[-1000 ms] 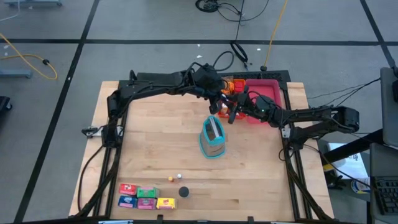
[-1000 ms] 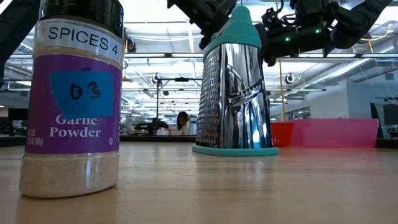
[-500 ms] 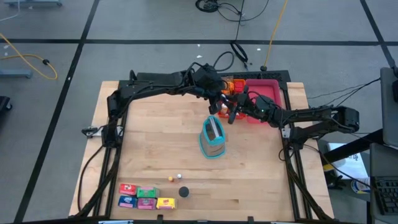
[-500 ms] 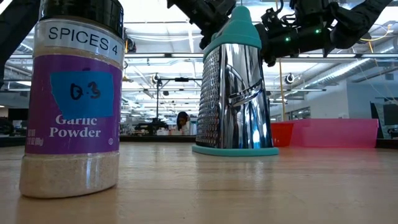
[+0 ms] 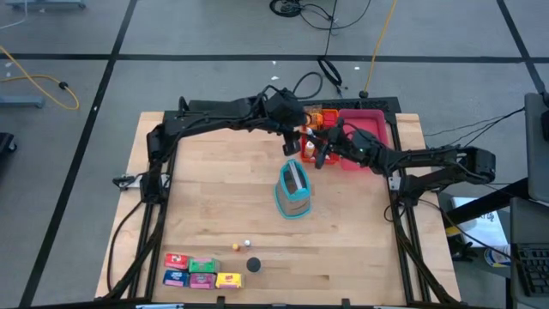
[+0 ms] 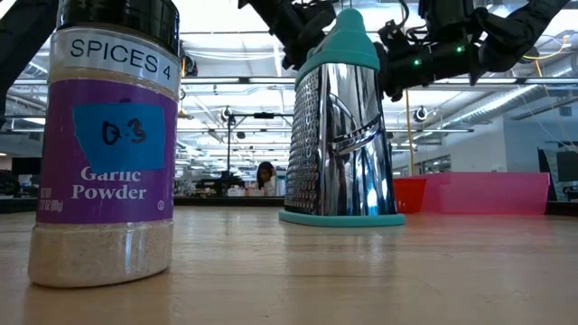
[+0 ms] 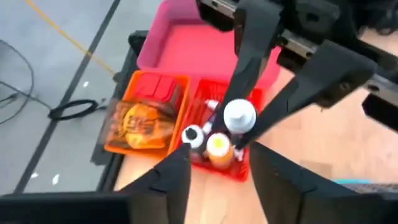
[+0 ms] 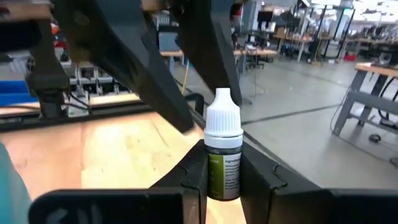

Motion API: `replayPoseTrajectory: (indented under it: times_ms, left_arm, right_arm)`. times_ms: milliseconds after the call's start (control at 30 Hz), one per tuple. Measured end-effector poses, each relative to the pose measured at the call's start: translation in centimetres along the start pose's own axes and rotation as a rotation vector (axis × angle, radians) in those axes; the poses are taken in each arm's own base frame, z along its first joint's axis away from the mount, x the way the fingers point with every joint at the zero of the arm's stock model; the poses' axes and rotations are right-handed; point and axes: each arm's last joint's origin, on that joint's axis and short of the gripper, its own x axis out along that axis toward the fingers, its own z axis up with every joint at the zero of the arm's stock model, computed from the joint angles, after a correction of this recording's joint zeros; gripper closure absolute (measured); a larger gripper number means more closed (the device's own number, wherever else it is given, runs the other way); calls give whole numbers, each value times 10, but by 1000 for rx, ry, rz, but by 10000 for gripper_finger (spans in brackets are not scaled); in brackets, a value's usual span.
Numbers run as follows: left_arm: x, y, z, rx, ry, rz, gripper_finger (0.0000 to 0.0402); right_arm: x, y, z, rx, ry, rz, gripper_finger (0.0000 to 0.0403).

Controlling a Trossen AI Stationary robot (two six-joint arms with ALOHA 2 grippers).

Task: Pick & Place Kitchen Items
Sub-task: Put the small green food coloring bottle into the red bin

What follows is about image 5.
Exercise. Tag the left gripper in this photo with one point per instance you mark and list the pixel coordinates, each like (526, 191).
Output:
(283, 109)

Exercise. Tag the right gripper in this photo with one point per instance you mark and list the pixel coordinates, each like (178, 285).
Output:
(360, 143)

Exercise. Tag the yellow squeeze bottle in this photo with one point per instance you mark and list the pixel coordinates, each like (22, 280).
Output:
(309, 149)

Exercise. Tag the red container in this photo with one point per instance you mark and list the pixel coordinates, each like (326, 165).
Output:
(330, 118)

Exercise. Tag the teal and steel box grater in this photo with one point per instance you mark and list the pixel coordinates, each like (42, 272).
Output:
(283, 201)

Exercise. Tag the garlic powder jar black lid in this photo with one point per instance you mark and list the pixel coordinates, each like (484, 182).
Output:
(253, 264)

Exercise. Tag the small green cereal box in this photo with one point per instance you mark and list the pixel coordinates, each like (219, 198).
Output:
(203, 265)

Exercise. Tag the small yellow cereal box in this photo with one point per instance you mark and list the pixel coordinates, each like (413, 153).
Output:
(228, 280)

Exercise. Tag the small pink cereal box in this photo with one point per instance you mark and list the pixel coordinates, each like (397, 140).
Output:
(202, 281)

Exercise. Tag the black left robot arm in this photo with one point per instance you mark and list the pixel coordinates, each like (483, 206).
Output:
(206, 118)

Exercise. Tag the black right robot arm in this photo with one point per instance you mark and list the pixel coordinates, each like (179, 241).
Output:
(442, 161)

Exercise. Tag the orange plastic basket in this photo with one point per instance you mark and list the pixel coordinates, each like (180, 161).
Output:
(332, 130)

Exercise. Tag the red plastic mesh basket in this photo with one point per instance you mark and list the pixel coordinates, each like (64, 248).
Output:
(303, 159)

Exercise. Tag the pink plastic tray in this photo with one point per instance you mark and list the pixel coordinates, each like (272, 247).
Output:
(369, 120)

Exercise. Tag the black perforated plate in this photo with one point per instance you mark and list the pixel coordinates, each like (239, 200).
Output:
(364, 104)

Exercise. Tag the black flat panel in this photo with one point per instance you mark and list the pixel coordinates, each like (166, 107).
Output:
(206, 104)

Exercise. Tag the small red cereal box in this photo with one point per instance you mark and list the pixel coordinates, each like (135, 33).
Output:
(176, 261)

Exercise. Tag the black stand bar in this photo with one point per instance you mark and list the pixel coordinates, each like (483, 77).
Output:
(489, 201)

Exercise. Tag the small blue cereal box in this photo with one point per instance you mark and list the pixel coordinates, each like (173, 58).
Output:
(176, 278)

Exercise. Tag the white paper sheet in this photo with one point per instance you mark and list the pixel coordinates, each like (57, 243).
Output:
(480, 227)

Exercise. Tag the round printed sticker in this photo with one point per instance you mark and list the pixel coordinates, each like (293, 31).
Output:
(497, 257)

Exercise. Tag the grey desk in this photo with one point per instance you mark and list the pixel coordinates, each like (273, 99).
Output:
(521, 223)

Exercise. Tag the black keyboard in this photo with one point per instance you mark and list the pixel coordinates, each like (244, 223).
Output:
(534, 270)

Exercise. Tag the grey cart leg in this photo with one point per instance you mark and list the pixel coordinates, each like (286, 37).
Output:
(21, 101)

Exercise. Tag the grey cart base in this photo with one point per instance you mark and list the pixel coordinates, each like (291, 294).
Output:
(43, 4)

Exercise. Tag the black chair base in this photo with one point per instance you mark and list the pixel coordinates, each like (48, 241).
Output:
(5, 146)

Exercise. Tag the silver base bracket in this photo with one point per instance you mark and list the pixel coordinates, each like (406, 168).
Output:
(394, 184)
(124, 181)

